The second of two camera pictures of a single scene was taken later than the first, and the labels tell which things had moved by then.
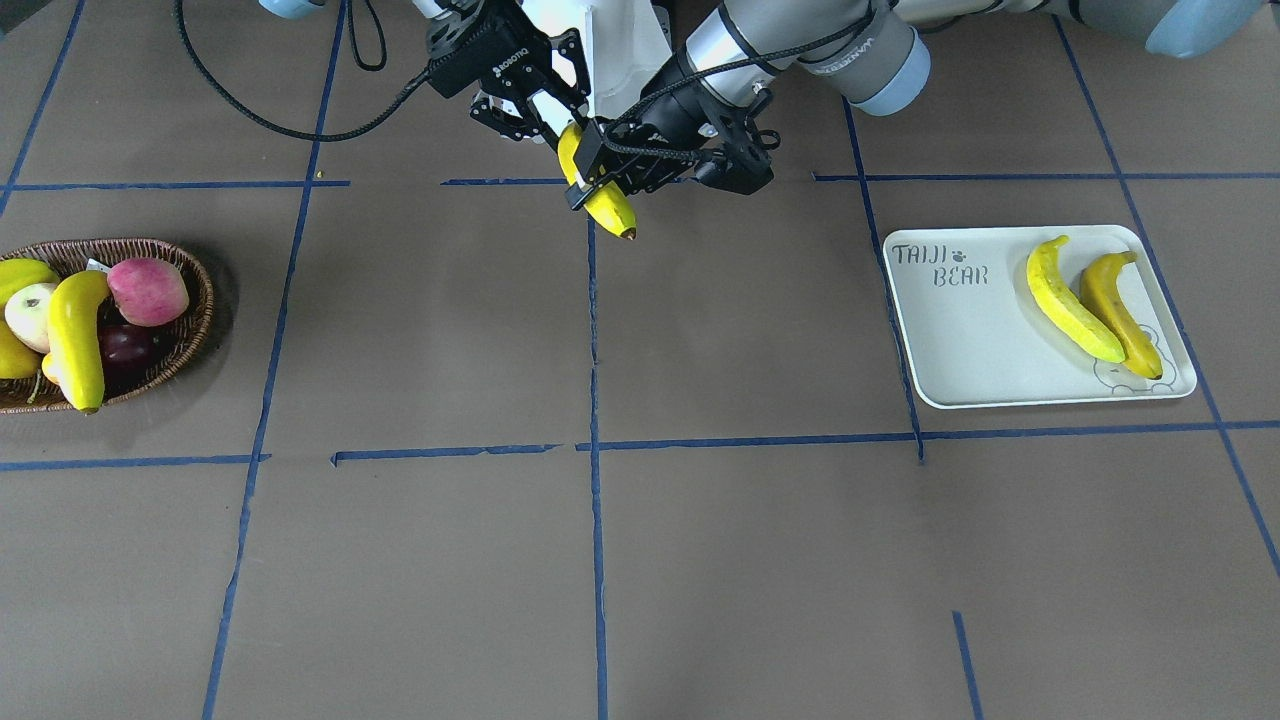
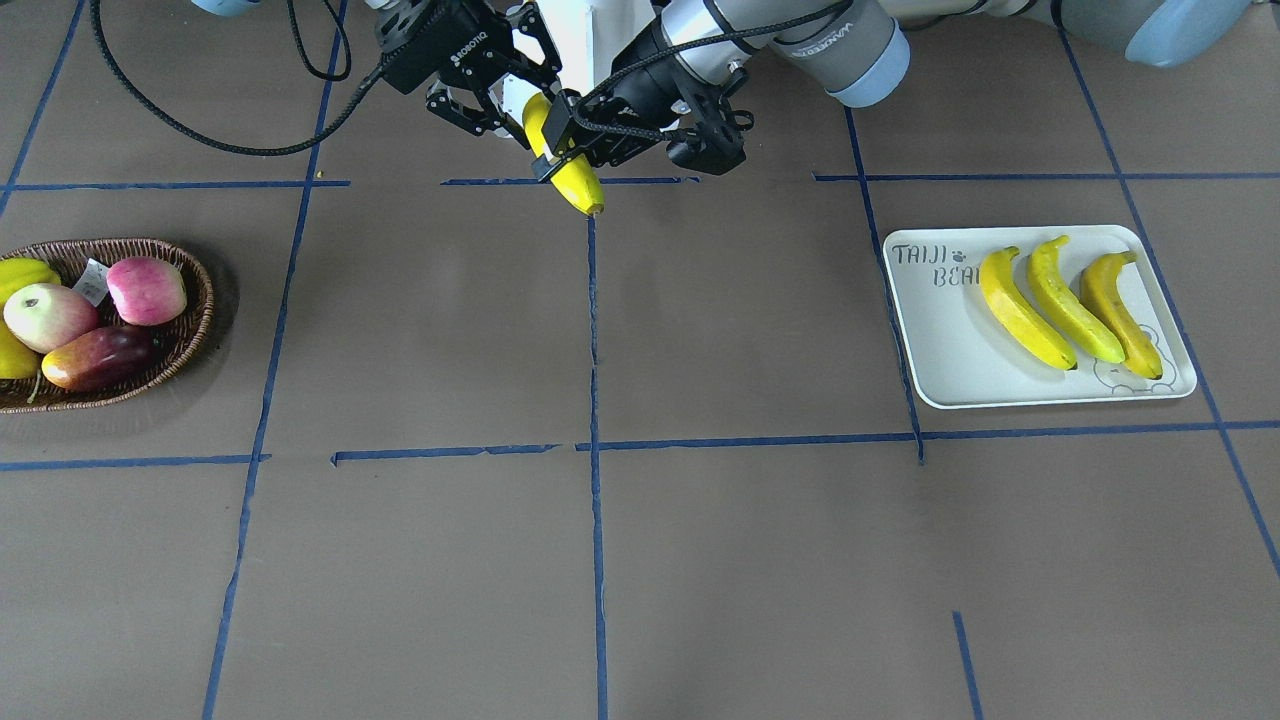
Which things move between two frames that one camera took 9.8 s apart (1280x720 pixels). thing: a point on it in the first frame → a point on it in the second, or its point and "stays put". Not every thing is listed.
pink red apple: x=147 y=291 stays put
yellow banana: x=1065 y=308 stays put
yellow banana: x=609 y=205 → x=1018 y=314
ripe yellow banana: x=1100 y=291 stays put
